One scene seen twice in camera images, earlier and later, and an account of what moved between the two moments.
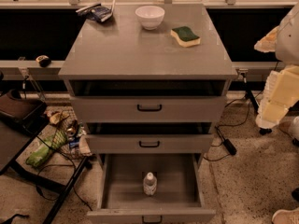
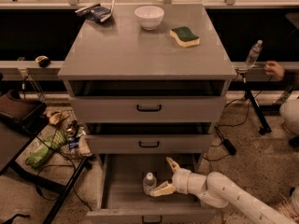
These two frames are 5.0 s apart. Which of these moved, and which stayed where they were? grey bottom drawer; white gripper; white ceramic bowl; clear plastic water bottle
Moved: white gripper
Stayed: grey bottom drawer; white ceramic bowl; clear plastic water bottle
